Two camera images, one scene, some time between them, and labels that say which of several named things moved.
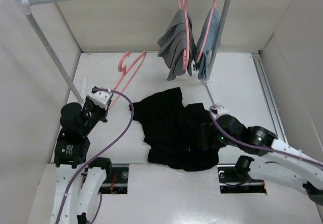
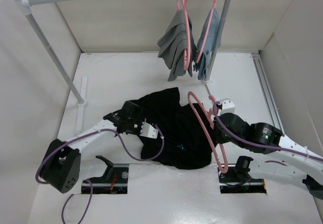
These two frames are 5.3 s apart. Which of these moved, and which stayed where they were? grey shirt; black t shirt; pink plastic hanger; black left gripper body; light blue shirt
Moved: pink plastic hanger; black left gripper body
Stayed: grey shirt; black t shirt; light blue shirt
